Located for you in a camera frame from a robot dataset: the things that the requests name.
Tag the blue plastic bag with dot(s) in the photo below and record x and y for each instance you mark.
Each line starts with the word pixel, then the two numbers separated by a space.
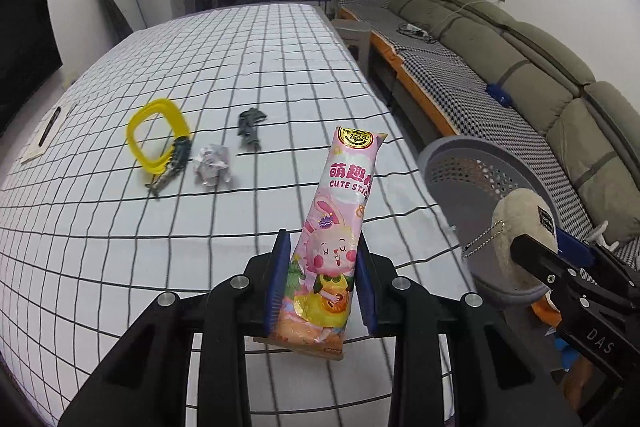
pixel 567 352

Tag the black pen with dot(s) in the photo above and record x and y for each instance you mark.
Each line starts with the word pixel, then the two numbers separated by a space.
pixel 50 126

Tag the black television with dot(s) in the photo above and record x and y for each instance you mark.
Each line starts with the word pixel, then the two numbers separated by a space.
pixel 25 47

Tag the green sofa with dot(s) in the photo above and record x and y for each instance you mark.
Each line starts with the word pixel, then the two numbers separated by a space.
pixel 540 57

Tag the paper with black pen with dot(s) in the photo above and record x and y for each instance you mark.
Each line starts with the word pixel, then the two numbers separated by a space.
pixel 35 147

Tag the blue pouch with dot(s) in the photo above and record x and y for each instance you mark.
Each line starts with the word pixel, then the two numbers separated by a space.
pixel 500 94

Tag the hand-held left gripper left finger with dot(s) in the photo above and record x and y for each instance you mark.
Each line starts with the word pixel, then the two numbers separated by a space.
pixel 277 277

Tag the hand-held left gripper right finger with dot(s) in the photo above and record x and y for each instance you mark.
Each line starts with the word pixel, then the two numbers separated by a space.
pixel 365 287

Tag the pink snack packet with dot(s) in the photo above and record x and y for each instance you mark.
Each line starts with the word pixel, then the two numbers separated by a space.
pixel 330 207

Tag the silver wrapper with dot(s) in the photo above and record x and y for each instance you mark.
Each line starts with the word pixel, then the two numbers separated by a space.
pixel 212 164

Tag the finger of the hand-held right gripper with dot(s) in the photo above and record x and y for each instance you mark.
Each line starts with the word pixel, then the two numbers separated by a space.
pixel 575 247
pixel 540 257

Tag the beige plush ball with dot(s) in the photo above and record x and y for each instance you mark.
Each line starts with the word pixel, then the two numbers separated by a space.
pixel 520 217

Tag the grey plastic stool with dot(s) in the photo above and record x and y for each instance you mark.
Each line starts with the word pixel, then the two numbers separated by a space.
pixel 355 32

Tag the houndstooth sofa cover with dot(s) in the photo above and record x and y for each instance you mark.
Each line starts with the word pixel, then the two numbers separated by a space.
pixel 450 77

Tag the grey perforated plastic basket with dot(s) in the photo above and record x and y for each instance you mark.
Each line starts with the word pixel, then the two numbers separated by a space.
pixel 465 167

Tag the dark toy figure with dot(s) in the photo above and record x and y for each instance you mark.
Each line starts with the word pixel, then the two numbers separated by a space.
pixel 248 132

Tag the white power strip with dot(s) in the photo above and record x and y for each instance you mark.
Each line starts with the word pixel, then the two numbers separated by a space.
pixel 416 29

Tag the white checked tablecloth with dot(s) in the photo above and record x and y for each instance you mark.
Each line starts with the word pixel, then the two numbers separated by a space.
pixel 250 57

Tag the blue grey toy gun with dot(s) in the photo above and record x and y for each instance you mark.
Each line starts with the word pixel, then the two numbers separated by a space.
pixel 175 157

